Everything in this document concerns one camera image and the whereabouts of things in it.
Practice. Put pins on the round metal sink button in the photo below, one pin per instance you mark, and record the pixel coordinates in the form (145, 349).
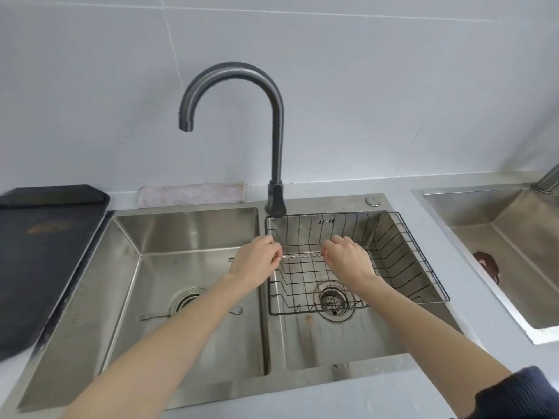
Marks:
(373, 201)

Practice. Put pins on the stainless steel double sink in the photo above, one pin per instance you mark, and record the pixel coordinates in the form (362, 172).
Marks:
(196, 239)

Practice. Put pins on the silver metal utensil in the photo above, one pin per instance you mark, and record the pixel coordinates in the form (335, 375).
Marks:
(301, 256)

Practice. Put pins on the person's left forearm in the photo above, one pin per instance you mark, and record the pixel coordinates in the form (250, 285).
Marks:
(174, 344)

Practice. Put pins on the person's right fingers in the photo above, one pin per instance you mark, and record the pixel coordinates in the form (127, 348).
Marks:
(334, 250)

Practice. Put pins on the silver spoon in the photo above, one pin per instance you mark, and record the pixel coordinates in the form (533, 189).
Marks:
(238, 310)

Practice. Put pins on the silver fork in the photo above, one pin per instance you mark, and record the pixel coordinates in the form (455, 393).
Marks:
(157, 317)

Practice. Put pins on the person's left fingers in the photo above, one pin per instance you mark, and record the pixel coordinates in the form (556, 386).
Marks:
(271, 250)

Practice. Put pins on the person's left hand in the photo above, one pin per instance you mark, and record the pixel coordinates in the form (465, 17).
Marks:
(251, 263)

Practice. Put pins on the dark brown drain stopper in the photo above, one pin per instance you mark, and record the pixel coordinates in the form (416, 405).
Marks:
(487, 266)

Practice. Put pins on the person's right forearm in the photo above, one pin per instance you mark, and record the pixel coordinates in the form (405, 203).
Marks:
(428, 349)

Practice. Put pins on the silver metal faucet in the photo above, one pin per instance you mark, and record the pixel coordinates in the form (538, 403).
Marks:
(548, 181)

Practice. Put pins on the black cooktop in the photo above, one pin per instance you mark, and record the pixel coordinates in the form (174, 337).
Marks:
(39, 266)

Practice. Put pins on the round metal drain strainer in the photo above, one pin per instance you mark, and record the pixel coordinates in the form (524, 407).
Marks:
(334, 301)
(185, 298)

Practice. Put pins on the dark grey gooseneck faucet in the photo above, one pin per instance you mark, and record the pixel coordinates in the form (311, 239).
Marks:
(277, 139)

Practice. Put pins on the white dish cloth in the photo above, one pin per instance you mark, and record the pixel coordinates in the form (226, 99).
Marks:
(192, 195)

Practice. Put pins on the stainless steel single sink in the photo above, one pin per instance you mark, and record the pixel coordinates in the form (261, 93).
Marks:
(519, 257)

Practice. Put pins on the dark blue sleeve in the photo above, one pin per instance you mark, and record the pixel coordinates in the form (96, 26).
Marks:
(519, 397)

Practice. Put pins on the person's right hand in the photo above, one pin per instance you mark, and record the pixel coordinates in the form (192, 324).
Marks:
(351, 263)

